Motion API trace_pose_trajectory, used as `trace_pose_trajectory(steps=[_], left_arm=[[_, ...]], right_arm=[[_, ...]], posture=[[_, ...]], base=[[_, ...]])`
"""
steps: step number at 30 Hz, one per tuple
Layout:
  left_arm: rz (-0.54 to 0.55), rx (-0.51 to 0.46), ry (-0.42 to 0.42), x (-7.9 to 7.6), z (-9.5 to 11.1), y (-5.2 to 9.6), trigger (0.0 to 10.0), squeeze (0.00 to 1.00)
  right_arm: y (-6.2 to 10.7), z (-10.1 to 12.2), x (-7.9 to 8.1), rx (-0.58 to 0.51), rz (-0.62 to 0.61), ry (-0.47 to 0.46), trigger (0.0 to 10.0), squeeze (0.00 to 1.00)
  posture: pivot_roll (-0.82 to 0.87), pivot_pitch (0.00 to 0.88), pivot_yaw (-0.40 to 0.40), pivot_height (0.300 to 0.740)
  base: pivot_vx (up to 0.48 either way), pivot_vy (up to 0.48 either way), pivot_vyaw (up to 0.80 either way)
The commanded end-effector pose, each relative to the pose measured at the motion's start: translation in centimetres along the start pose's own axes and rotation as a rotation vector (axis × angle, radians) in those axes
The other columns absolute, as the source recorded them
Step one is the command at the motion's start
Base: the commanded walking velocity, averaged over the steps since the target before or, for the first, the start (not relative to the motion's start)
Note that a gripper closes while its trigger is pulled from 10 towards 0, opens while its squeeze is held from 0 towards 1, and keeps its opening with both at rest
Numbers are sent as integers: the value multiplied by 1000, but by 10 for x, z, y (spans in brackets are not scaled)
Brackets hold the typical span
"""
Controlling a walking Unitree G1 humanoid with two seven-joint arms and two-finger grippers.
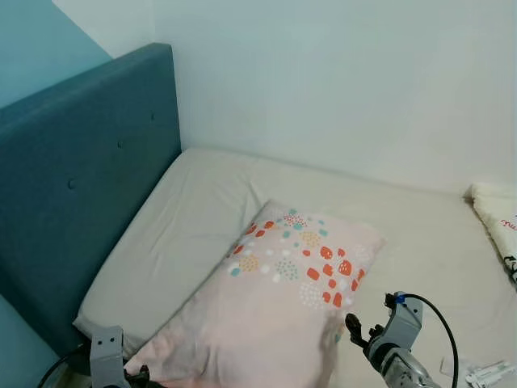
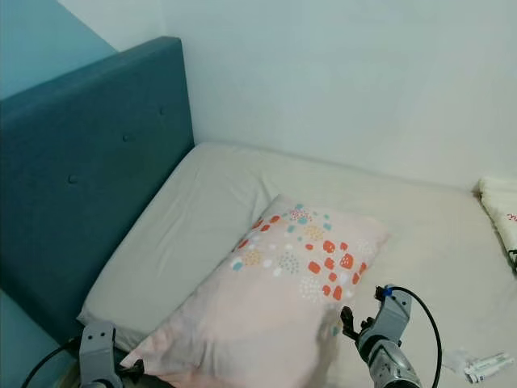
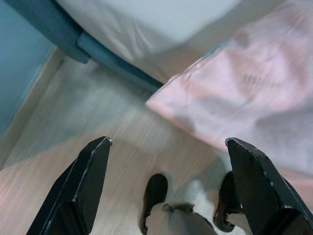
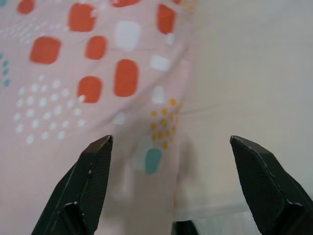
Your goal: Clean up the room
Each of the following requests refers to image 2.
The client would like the clear plastic wrapper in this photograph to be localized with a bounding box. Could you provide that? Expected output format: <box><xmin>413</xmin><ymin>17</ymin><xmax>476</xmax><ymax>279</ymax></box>
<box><xmin>447</xmin><ymin>348</ymin><xmax>473</xmax><ymax>373</ymax></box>

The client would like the cream cartoon print blanket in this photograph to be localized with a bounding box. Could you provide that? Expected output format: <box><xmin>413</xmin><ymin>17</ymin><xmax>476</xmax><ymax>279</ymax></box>
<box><xmin>475</xmin><ymin>176</ymin><xmax>517</xmax><ymax>272</ymax></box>

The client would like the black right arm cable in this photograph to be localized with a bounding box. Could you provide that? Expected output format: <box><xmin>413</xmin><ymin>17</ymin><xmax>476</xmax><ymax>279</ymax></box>
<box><xmin>382</xmin><ymin>285</ymin><xmax>445</xmax><ymax>388</ymax></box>

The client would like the cream sheeted mattress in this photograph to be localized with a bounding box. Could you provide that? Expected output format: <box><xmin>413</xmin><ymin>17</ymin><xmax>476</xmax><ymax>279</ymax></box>
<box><xmin>78</xmin><ymin>142</ymin><xmax>517</xmax><ymax>388</ymax></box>

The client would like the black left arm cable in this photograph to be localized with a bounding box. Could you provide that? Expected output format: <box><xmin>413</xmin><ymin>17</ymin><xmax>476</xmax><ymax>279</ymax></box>
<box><xmin>20</xmin><ymin>339</ymin><xmax>82</xmax><ymax>388</ymax></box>

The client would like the white paper tissue packet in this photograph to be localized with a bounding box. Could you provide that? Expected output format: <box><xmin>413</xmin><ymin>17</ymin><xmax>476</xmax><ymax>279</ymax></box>
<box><xmin>464</xmin><ymin>353</ymin><xmax>516</xmax><ymax>385</ymax></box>

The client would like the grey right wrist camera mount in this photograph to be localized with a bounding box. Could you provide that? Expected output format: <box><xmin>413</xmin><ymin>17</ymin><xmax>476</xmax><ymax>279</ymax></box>
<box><xmin>372</xmin><ymin>285</ymin><xmax>413</xmax><ymax>342</ymax></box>

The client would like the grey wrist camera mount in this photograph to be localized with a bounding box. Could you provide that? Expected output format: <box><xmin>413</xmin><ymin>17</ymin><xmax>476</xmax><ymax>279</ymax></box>
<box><xmin>79</xmin><ymin>321</ymin><xmax>118</xmax><ymax>388</ymax></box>
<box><xmin>372</xmin><ymin>285</ymin><xmax>413</xmax><ymax>342</ymax></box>

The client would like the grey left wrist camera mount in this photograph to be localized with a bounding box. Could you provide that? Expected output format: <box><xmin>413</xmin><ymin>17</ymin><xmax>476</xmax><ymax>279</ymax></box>
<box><xmin>79</xmin><ymin>321</ymin><xmax>118</xmax><ymax>388</ymax></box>

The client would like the teal upholstered headboard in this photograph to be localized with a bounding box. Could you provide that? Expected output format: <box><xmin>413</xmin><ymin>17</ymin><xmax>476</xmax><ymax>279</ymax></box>
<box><xmin>0</xmin><ymin>36</ymin><xmax>195</xmax><ymax>344</ymax></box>

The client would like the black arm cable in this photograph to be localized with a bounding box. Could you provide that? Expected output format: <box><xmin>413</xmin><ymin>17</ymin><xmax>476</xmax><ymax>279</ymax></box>
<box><xmin>20</xmin><ymin>339</ymin><xmax>82</xmax><ymax>388</ymax></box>
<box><xmin>382</xmin><ymin>285</ymin><xmax>445</xmax><ymax>388</ymax></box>

